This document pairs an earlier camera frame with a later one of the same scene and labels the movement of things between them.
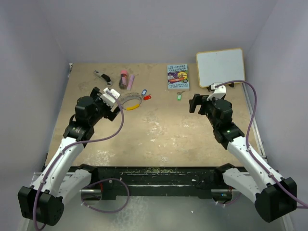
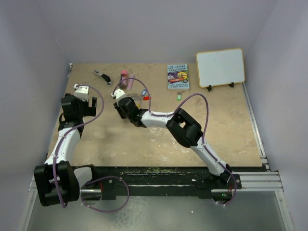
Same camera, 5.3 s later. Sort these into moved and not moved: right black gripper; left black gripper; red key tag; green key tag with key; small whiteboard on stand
Moved: left black gripper; right black gripper
Not moved: small whiteboard on stand; green key tag with key; red key tag
